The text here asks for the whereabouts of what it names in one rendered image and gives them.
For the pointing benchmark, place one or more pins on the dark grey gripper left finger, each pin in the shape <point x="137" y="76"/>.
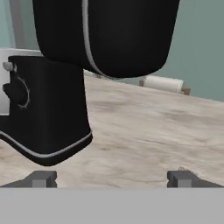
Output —
<point x="39" y="179"/>

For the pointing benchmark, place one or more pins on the white paper towel roll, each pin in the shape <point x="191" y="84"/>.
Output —
<point x="163" y="83"/>

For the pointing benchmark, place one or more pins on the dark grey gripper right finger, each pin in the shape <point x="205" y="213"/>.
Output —
<point x="183" y="179"/>

